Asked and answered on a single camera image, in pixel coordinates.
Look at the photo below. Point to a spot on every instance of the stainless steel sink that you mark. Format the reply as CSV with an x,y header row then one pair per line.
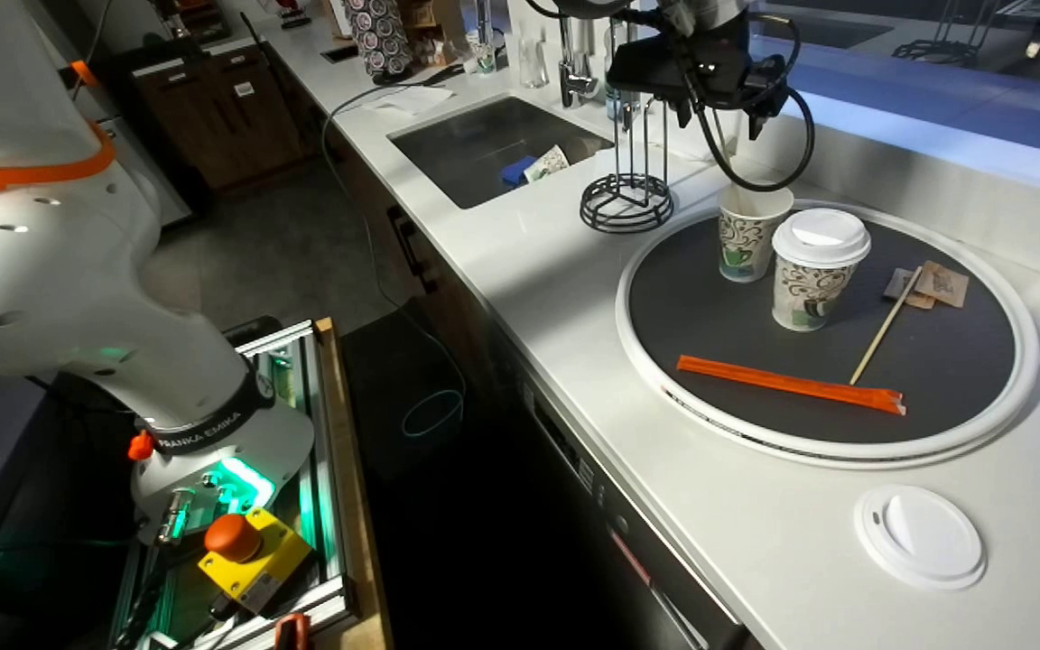
x,y
462,152

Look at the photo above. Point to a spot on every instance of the lidded patterned paper cup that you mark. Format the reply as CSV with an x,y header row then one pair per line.
x,y
817,253

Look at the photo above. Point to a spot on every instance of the wooden cabinet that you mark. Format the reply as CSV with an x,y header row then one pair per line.
x,y
215,112

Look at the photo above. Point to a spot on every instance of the blue sponge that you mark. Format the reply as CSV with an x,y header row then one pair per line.
x,y
514,171

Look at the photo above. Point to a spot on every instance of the round black white-rimmed tray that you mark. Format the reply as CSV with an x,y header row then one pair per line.
x,y
962,385

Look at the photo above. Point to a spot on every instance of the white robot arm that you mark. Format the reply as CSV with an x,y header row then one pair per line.
x,y
75,231

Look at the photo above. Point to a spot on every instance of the chrome kitchen faucet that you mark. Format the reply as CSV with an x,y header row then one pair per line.
x,y
587,53

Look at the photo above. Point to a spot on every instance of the yellow emergency stop box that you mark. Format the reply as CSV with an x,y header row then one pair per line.
x,y
250,557

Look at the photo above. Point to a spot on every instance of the wooden stir stick on tray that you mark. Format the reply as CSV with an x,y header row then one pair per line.
x,y
868,354

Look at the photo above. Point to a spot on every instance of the white plastic cup lid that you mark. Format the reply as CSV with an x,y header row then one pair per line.
x,y
923,538

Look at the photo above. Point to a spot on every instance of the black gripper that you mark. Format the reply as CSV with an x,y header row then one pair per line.
x,y
710,67

